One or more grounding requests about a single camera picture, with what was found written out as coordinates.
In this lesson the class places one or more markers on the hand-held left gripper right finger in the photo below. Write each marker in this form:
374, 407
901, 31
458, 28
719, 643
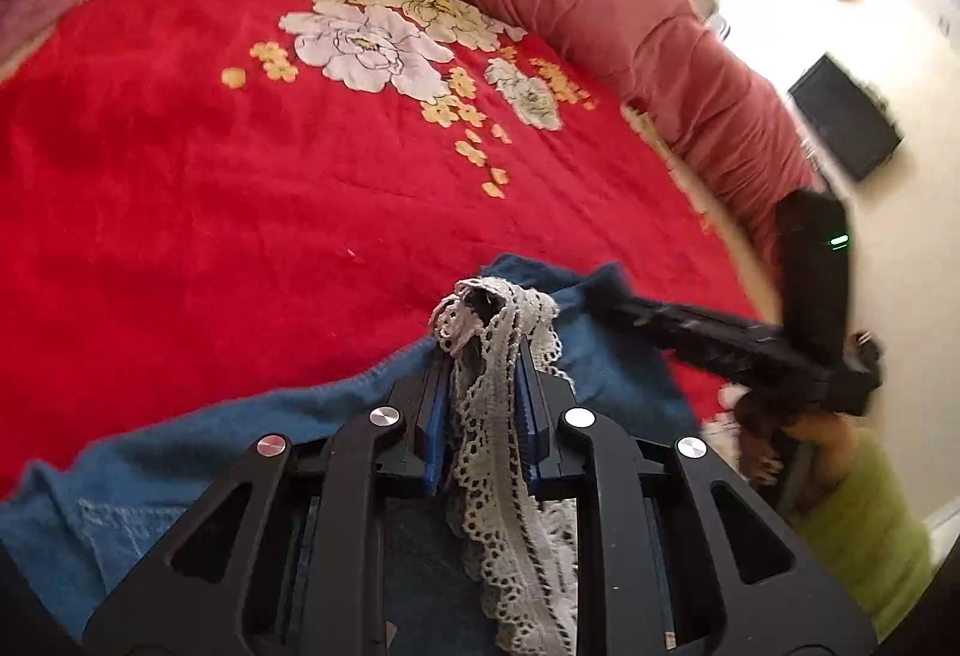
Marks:
534, 420

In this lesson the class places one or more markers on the blue denim pants lace trim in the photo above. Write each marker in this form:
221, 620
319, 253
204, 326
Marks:
225, 416

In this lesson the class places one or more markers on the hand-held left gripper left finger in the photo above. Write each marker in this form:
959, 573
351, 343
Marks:
435, 420

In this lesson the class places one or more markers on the white round fan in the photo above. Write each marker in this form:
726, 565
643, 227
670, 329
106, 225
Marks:
715, 17

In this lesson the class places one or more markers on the person's right hand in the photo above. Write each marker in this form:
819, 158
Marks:
765, 438

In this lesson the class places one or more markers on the black flat screen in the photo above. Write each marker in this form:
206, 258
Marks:
844, 116

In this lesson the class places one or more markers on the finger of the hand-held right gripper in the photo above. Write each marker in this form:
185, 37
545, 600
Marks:
697, 337

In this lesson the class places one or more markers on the person's right forearm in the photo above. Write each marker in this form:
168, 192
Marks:
862, 536

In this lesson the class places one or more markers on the red floral blanket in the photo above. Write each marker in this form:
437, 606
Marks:
187, 176

